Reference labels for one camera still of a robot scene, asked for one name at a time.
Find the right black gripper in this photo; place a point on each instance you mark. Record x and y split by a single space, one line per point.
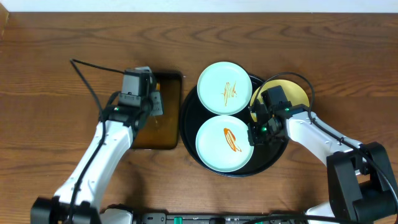
254 137

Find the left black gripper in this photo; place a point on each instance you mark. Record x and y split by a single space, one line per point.
156 102

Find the yellow plate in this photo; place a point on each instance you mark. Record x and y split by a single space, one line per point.
294 93

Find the light blue plate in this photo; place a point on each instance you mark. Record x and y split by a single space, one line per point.
224 88
222 143

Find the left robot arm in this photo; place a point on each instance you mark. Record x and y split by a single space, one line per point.
78 200

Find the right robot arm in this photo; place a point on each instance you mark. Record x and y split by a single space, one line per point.
361 184

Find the round black serving tray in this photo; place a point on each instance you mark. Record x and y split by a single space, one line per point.
193 114

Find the black rectangular water tray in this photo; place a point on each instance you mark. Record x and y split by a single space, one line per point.
161 132

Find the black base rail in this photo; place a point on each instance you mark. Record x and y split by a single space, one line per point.
163 218

